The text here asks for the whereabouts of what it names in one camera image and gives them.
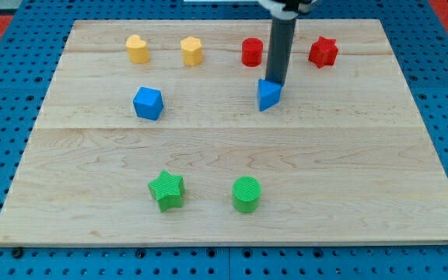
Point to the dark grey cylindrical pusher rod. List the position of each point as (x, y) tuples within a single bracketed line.
[(279, 49)]

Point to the white black robot wrist mount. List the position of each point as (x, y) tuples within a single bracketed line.
[(289, 9)]

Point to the blue triangle block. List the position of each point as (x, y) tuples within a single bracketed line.
[(268, 94)]

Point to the red cylinder block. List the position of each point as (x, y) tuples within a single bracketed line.
[(252, 48)]

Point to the red star block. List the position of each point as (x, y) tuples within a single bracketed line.
[(323, 52)]

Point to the yellow hexagon block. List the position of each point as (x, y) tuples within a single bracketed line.
[(192, 52)]

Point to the yellow heart block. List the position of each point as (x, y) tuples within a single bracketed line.
[(137, 49)]

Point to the blue cube block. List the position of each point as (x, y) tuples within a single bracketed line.
[(148, 103)]

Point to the green cylinder block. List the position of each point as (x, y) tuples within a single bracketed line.
[(246, 194)]

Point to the light wooden board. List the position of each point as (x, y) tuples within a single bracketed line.
[(343, 159)]

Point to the green star block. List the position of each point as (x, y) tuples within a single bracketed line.
[(167, 190)]

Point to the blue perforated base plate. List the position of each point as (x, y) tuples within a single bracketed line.
[(30, 50)]

